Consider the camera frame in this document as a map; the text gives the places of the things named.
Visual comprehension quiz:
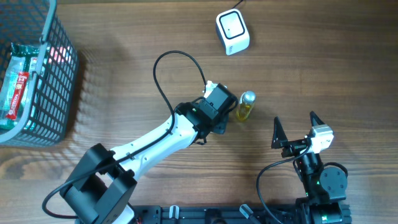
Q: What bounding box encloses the red Nescafe coffee stick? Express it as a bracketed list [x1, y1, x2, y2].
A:
[6, 72, 29, 120]

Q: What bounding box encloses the red white tissue pack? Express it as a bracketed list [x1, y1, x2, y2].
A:
[49, 47, 71, 63]

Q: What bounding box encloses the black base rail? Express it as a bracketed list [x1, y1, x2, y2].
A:
[130, 203, 352, 224]

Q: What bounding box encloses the green white plastic package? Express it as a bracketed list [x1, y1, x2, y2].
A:
[1, 44, 40, 131]

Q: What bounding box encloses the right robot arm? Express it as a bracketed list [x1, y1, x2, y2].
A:
[271, 111, 352, 223]

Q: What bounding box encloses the yellow dish soap bottle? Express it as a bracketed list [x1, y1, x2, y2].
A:
[236, 90, 256, 121]

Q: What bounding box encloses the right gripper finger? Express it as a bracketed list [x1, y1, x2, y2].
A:
[310, 111, 325, 126]
[271, 116, 288, 149]

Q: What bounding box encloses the white barcode scanner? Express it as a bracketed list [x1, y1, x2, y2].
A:
[216, 9, 250, 55]

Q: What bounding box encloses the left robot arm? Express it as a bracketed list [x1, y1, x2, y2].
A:
[60, 84, 236, 223]

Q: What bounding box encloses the dark grey plastic basket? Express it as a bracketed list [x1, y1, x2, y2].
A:
[1, 1, 79, 147]

